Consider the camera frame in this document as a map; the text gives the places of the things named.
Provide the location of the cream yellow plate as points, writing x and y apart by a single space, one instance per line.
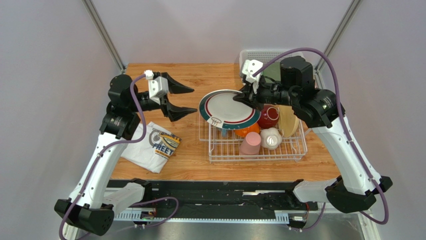
287 122

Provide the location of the white plastic laundry basket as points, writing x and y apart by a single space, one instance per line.
261 55

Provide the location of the left aluminium frame post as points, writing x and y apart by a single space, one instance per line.
103 32

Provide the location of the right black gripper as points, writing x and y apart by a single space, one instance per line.
254 96

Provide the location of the dark red ceramic bowl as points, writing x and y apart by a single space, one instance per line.
269 117

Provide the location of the white printed t-shirt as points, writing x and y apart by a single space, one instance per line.
153 152

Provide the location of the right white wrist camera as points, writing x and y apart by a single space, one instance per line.
248 70

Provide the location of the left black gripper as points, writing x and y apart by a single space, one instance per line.
174 112

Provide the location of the right aluminium frame post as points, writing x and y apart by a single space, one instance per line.
342 26

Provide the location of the olive green shirt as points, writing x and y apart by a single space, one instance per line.
272 73

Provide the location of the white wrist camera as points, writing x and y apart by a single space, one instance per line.
248 70
157 86

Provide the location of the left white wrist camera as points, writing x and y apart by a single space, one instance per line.
157 86

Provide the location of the orange ceramic bowl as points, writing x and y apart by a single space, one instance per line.
255 128

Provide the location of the pink plastic cup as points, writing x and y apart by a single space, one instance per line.
251 144

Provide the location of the aluminium frame post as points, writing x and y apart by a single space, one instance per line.
103 32
342 26

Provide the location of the white ceramic jar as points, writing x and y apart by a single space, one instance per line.
270 138

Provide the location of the white wire dish rack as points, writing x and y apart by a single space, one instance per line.
220 149

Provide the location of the blue butterfly ceramic mug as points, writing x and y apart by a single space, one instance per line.
224 133

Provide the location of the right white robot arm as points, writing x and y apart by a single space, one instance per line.
355 189

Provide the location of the white plate teal red rim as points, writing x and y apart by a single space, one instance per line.
219 109

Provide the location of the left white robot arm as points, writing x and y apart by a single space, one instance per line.
87 207

